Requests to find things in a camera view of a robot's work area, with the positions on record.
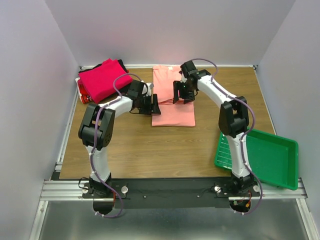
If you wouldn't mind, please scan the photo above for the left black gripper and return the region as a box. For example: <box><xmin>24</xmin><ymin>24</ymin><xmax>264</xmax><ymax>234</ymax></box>
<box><xmin>137</xmin><ymin>93</ymin><xmax>161</xmax><ymax>115</ymax></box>

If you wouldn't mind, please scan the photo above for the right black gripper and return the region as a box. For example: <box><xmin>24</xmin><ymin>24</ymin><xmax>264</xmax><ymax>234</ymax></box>
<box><xmin>171</xmin><ymin>80</ymin><xmax>195</xmax><ymax>105</ymax></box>

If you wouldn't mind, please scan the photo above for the salmon pink t-shirt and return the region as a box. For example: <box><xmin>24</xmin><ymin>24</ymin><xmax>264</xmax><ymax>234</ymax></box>
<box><xmin>151</xmin><ymin>65</ymin><xmax>196</xmax><ymax>127</ymax></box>

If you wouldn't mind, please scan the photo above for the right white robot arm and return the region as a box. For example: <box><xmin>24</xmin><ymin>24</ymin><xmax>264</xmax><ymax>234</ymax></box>
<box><xmin>173</xmin><ymin>60</ymin><xmax>256</xmax><ymax>196</ymax></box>

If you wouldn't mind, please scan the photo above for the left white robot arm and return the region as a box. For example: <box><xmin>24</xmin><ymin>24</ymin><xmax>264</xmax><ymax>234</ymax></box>
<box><xmin>78</xmin><ymin>80</ymin><xmax>161</xmax><ymax>198</ymax></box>

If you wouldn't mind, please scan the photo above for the folded black t-shirt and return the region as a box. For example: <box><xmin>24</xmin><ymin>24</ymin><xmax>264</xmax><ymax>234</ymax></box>
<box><xmin>89</xmin><ymin>59</ymin><xmax>136</xmax><ymax>95</ymax></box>

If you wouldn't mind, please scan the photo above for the folded magenta t-shirt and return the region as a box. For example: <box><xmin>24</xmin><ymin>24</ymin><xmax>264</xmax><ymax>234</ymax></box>
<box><xmin>78</xmin><ymin>58</ymin><xmax>133</xmax><ymax>104</ymax></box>

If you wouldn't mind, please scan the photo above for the folded red white t-shirt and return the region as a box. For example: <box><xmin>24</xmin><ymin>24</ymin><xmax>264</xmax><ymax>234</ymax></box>
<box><xmin>75</xmin><ymin>77</ymin><xmax>93</xmax><ymax>104</ymax></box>

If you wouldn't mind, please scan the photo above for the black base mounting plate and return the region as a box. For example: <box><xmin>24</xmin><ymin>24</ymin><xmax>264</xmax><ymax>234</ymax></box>
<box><xmin>78</xmin><ymin>177</ymin><xmax>260</xmax><ymax>218</ymax></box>

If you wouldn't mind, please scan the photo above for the green plastic tray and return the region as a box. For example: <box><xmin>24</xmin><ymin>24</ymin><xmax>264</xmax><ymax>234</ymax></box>
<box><xmin>214</xmin><ymin>130</ymin><xmax>299</xmax><ymax>191</ymax></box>

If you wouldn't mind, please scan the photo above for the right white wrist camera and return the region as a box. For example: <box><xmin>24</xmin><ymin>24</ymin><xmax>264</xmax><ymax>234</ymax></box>
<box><xmin>179</xmin><ymin>71</ymin><xmax>187</xmax><ymax>83</ymax></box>

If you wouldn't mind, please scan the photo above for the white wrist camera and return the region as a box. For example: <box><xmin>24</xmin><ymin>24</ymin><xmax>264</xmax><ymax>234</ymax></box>
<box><xmin>145</xmin><ymin>82</ymin><xmax>154</xmax><ymax>96</ymax></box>
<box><xmin>179</xmin><ymin>71</ymin><xmax>187</xmax><ymax>83</ymax></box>

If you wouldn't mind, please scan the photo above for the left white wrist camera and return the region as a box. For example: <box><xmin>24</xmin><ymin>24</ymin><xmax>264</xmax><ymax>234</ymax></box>
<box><xmin>145</xmin><ymin>82</ymin><xmax>154</xmax><ymax>96</ymax></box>

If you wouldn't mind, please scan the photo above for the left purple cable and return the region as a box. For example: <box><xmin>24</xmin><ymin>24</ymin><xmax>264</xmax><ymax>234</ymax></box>
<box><xmin>89</xmin><ymin>72</ymin><xmax>146</xmax><ymax>219</ymax></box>

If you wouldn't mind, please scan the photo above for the purple cable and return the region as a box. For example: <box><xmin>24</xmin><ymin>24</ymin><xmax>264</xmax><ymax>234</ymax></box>
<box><xmin>89</xmin><ymin>72</ymin><xmax>146</xmax><ymax>219</ymax></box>
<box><xmin>189</xmin><ymin>58</ymin><xmax>263</xmax><ymax>216</ymax></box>

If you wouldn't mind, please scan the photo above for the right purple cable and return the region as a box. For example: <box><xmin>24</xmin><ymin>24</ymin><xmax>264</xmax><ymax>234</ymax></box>
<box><xmin>189</xmin><ymin>58</ymin><xmax>263</xmax><ymax>216</ymax></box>

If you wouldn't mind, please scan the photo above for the aluminium table frame rail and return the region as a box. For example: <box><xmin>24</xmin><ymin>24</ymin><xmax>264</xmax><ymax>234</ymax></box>
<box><xmin>28</xmin><ymin>63</ymin><xmax>320</xmax><ymax>240</ymax></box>

